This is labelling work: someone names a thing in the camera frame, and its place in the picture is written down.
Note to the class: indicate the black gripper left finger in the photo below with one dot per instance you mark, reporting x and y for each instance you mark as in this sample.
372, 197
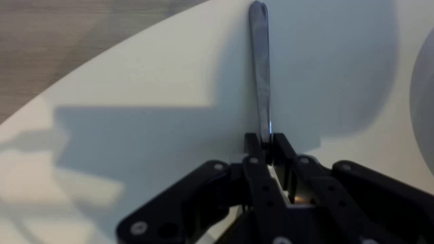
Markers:
264, 212

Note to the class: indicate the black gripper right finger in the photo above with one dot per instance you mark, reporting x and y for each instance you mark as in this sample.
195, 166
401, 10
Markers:
323, 212

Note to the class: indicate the silver spoon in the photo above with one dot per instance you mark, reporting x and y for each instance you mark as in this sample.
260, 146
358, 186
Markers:
258, 20

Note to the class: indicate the white ceramic bowl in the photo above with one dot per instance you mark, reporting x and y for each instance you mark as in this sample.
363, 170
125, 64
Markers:
422, 101

